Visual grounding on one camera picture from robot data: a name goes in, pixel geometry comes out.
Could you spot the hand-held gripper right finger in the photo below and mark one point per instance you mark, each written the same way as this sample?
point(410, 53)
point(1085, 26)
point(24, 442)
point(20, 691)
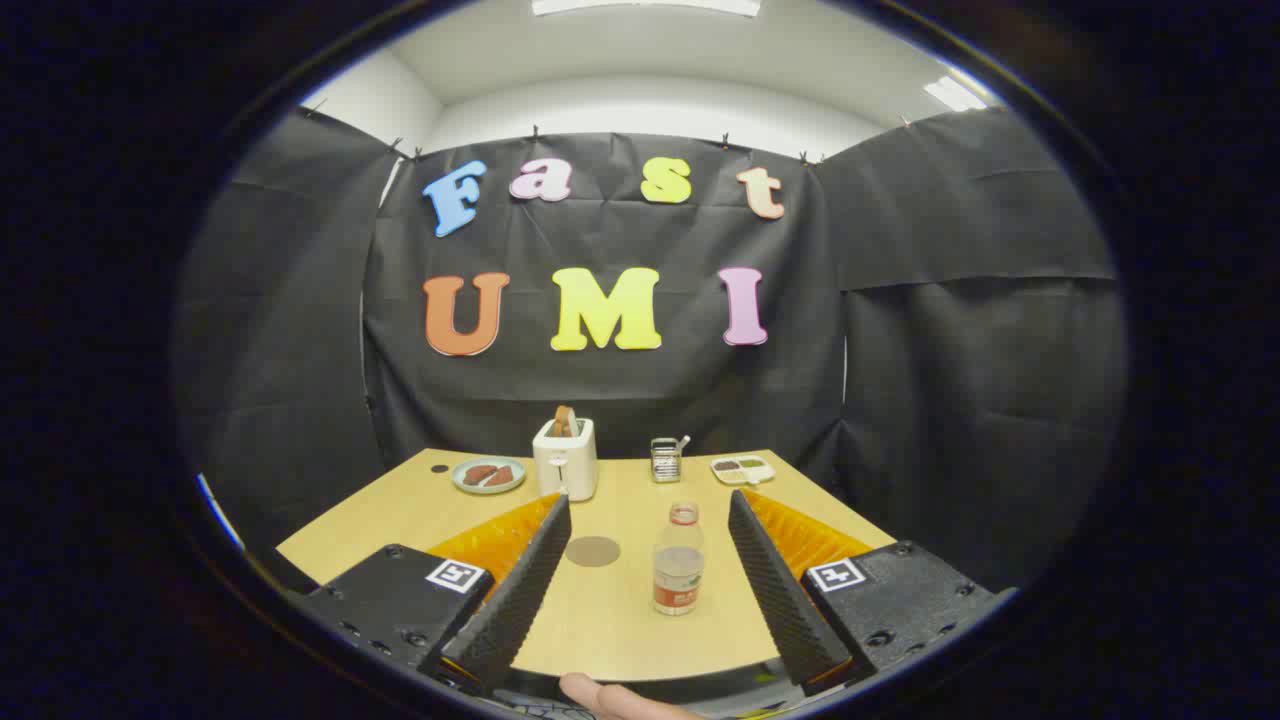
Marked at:
point(780, 590)

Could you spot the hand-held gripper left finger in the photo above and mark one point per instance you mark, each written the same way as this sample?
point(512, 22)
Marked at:
point(520, 590)

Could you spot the round brown coaster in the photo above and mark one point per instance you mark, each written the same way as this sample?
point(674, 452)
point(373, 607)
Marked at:
point(593, 551)

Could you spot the clear plastic juice bottle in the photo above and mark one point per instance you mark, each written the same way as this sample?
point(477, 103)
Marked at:
point(678, 580)

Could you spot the pale green plate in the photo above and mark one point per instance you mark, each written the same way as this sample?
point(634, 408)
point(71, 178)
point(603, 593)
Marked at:
point(489, 491)

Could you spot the wooden table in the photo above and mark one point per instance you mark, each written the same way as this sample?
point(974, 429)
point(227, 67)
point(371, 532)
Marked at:
point(620, 625)

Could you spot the brown food piece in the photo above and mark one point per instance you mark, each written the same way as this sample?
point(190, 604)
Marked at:
point(478, 474)
point(502, 477)

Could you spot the white divided tray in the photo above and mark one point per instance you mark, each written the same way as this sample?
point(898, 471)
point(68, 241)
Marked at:
point(742, 472)

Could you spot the white toaster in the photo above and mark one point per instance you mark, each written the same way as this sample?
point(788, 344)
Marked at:
point(565, 468)

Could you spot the brown bread slice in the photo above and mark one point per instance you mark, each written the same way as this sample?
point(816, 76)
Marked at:
point(565, 420)

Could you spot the black backdrop cloth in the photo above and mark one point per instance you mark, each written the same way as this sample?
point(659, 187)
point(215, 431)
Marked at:
point(620, 400)

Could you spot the small ceiling light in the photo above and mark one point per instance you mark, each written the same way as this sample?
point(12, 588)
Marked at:
point(953, 94)

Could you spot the long ceiling light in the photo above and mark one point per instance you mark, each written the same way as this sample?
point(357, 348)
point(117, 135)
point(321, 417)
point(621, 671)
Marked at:
point(645, 6)

